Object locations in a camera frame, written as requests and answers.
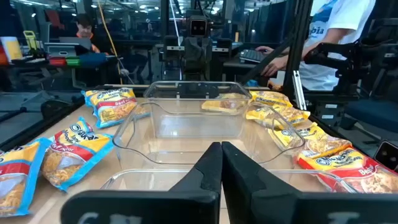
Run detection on person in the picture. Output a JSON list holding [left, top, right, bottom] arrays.
[[255, 0, 377, 91], [74, 14, 101, 54]]

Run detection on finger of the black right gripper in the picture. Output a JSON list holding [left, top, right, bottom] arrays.
[[198, 37, 233, 74], [163, 35, 199, 73]]

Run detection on white yellow box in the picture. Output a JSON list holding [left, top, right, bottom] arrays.
[[0, 36, 24, 62]]

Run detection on blue Maruchan ramen pack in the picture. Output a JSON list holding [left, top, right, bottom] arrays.
[[41, 116, 115, 192], [81, 88, 150, 129], [0, 138, 53, 218]]

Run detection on clear plastic bin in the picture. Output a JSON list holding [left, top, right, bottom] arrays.
[[143, 80, 252, 139], [112, 101, 306, 170]]

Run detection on red storage bin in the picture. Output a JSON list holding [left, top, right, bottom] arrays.
[[49, 57, 67, 67]]

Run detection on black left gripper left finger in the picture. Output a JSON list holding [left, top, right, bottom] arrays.
[[60, 141, 223, 224]]

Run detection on yellow extension cord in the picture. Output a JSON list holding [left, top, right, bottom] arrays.
[[96, 0, 124, 85]]

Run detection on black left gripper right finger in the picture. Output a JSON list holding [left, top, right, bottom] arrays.
[[221, 141, 398, 224]]

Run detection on yellow-green plastic tool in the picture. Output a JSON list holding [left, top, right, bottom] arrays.
[[22, 30, 39, 51]]

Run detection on black frame post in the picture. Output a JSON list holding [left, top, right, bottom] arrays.
[[239, 0, 315, 111]]

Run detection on blue chair seat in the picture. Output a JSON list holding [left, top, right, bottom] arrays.
[[344, 98, 398, 133]]

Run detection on red Maruchan ramen pack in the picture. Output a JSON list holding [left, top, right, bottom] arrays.
[[297, 147, 398, 194]]

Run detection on black keyboard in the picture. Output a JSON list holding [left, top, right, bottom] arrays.
[[239, 49, 267, 63]]

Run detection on black table-level camera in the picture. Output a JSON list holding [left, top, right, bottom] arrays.
[[374, 141, 398, 172]]

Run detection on blue storage bin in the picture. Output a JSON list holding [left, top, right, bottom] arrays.
[[79, 52, 108, 67]]

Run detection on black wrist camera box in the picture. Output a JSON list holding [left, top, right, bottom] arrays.
[[188, 17, 209, 38]]

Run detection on yellow Maruchan ramen pack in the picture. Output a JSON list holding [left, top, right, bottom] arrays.
[[269, 122, 352, 156], [248, 90, 293, 108], [201, 92, 249, 114], [245, 104, 312, 127]]

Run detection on black desk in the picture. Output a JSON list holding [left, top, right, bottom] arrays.
[[223, 57, 292, 83]]

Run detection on black box white labels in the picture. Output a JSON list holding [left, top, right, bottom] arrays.
[[312, 98, 346, 127]]

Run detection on white cable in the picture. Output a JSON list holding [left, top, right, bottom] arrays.
[[169, 0, 183, 47]]

